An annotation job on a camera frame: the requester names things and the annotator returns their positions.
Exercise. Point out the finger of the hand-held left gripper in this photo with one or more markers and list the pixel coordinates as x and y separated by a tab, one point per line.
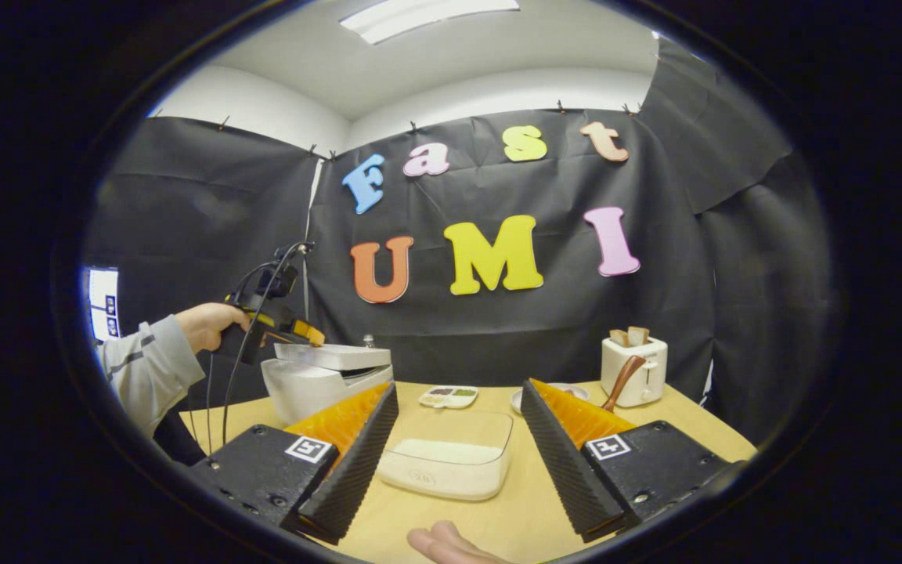
308	332

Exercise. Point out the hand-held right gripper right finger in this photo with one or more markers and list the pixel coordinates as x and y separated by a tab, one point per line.
561	462

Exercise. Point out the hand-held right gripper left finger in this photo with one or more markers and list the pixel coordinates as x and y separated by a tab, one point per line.
357	462

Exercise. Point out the white rice cooker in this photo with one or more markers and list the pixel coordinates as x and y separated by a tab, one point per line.
302	388

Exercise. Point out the clear container of rice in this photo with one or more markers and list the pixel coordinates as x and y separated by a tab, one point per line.
443	470

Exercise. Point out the brown wooden spoon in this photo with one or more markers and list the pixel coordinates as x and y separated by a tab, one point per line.
622	380

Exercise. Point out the white round plate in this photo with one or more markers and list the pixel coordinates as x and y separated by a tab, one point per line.
568	387

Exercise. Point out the white divided condiment dish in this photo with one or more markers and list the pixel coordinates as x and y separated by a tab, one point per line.
449	397

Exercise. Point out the black backdrop cloth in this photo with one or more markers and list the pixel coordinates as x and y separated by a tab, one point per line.
498	352

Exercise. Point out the white toaster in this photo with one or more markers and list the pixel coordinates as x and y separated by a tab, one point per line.
653	376

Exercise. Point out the toasted bread slice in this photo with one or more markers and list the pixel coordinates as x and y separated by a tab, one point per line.
620	338
639	335

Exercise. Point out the long ceiling light panel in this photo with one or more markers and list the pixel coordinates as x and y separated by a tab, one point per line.
427	17

